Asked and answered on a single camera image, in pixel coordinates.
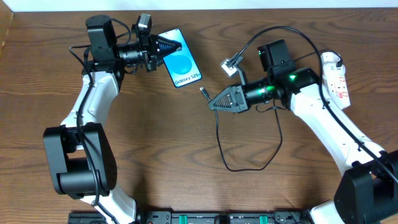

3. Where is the blue Galaxy smartphone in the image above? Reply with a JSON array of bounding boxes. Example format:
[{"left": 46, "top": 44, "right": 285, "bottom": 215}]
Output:
[{"left": 160, "top": 29, "right": 202, "bottom": 88}]

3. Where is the black USB charging cable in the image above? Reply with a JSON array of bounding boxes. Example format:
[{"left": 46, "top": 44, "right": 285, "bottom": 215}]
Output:
[{"left": 199, "top": 49, "right": 343, "bottom": 172}]

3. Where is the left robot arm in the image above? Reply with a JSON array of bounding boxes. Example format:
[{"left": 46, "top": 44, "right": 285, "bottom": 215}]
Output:
[{"left": 43, "top": 14, "right": 182, "bottom": 223}]

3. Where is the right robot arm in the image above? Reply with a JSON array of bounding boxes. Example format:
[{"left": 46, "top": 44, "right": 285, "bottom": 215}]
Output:
[{"left": 209, "top": 40, "right": 397, "bottom": 223}]

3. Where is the white charger plug adapter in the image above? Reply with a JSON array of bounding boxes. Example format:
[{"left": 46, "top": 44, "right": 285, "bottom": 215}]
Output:
[{"left": 321, "top": 51, "right": 346, "bottom": 78}]

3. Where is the white power strip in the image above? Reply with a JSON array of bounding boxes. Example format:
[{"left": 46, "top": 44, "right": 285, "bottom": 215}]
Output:
[{"left": 323, "top": 70, "right": 351, "bottom": 110}]

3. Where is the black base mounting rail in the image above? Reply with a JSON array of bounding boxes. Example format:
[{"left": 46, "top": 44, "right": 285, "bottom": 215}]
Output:
[{"left": 67, "top": 210, "right": 313, "bottom": 224}]

